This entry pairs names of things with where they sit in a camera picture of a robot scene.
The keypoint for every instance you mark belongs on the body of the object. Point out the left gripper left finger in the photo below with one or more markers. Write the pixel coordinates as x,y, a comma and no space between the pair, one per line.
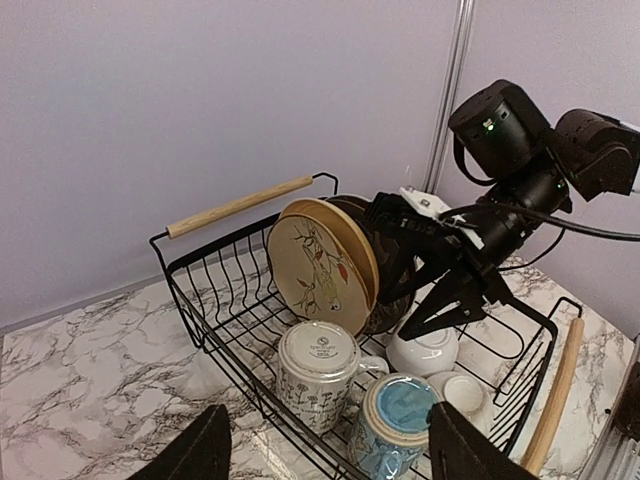
201,451

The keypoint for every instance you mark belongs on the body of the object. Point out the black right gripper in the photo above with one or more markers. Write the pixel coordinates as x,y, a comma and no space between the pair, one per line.
482,236

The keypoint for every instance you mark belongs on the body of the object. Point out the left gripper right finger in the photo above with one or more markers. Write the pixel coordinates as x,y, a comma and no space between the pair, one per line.
459,451

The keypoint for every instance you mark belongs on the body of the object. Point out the grey reindeer plate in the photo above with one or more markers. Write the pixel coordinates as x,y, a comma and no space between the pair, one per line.
385,315

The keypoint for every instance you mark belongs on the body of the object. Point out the white bowl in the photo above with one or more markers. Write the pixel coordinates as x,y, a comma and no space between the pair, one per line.
426,355
467,395

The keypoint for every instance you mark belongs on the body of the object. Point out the blue mug yellow inside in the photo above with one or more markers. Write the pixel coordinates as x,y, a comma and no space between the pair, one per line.
391,429

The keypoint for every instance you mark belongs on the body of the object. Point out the cream gold rimmed plate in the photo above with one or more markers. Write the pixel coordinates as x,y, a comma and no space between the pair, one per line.
314,275

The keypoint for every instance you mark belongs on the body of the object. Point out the patterned mug yellow inside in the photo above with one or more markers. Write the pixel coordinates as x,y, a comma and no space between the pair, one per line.
316,368

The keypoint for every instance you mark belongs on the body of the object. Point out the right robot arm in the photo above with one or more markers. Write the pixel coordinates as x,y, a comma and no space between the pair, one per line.
529,167

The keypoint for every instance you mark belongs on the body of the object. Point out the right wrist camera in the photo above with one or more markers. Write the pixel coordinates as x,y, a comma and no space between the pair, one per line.
413,215

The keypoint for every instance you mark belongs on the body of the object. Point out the front aluminium rail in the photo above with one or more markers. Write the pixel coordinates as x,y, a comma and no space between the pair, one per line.
616,453

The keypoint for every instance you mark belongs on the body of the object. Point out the right aluminium frame post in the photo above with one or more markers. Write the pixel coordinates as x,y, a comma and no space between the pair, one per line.
453,73

